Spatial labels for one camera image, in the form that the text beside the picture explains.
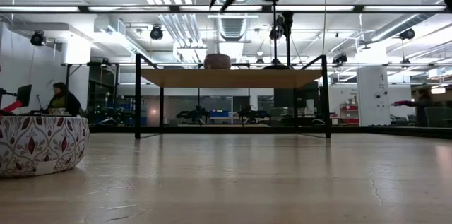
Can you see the wooden shelf riser black legs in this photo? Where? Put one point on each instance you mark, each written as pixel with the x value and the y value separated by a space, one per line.
pixel 229 78

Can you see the black computer monitor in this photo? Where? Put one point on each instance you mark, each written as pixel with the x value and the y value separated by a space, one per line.
pixel 24 95

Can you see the red storage shelf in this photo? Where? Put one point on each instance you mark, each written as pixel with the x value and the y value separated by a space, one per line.
pixel 349 112

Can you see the blue storage bin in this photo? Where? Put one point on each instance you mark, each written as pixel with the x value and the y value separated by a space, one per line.
pixel 219 113

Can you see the white round pillar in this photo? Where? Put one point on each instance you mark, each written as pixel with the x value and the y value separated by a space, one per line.
pixel 372 97

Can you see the white patterned tealight holder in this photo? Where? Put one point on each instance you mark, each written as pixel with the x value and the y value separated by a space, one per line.
pixel 217 61
pixel 35 142

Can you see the person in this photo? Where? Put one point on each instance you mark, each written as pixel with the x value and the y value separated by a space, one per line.
pixel 422 105
pixel 65 102

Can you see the black metal table frame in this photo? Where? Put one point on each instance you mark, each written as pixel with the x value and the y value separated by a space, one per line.
pixel 247 129

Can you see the black track spotlight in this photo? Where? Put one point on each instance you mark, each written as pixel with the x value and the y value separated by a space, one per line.
pixel 407 34
pixel 38 38
pixel 156 33
pixel 276 33
pixel 340 58

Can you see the background black robot station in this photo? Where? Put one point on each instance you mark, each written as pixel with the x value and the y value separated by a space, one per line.
pixel 252 113
pixel 192 113

